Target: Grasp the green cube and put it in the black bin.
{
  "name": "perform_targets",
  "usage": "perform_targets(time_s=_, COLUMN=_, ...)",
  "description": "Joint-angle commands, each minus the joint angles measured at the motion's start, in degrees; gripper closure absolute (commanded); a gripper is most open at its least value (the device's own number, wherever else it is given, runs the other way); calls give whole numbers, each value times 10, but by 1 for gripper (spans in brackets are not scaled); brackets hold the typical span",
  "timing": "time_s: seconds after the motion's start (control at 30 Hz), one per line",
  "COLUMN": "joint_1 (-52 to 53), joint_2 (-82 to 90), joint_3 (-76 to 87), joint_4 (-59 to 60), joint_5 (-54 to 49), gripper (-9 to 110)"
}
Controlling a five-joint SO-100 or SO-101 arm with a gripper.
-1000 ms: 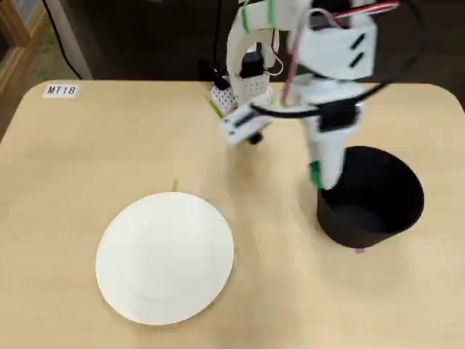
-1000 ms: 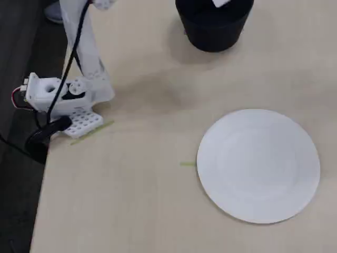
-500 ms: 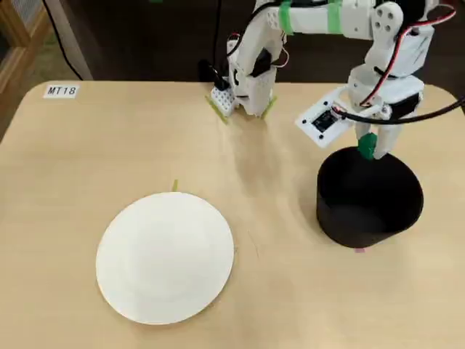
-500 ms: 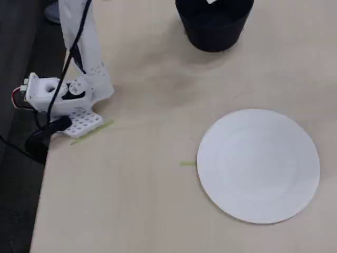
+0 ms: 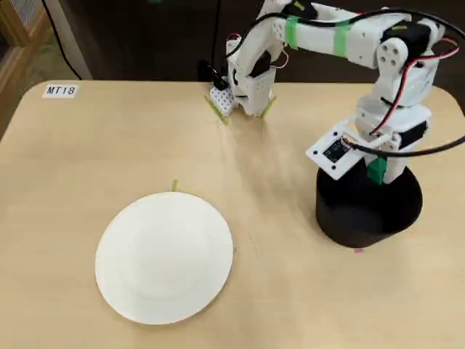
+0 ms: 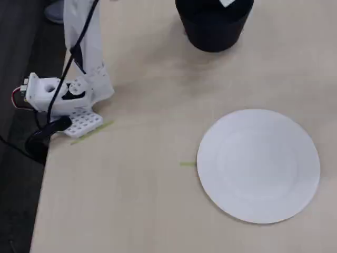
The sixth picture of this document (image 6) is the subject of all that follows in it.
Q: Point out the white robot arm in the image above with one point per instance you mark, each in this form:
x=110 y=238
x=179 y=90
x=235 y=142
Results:
x=76 y=104

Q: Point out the black bin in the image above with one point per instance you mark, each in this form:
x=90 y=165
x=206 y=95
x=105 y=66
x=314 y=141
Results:
x=213 y=29

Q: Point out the short green tape strip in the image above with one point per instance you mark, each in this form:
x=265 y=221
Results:
x=188 y=164

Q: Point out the long green tape strip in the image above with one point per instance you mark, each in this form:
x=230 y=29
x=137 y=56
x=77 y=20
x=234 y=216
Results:
x=92 y=132

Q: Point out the white round plate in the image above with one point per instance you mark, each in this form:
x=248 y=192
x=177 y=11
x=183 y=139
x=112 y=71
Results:
x=259 y=166

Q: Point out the black table clamp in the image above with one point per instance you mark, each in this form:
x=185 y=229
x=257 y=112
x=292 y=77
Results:
x=39 y=139

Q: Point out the grey shoe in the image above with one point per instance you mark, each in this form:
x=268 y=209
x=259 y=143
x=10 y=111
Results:
x=55 y=11

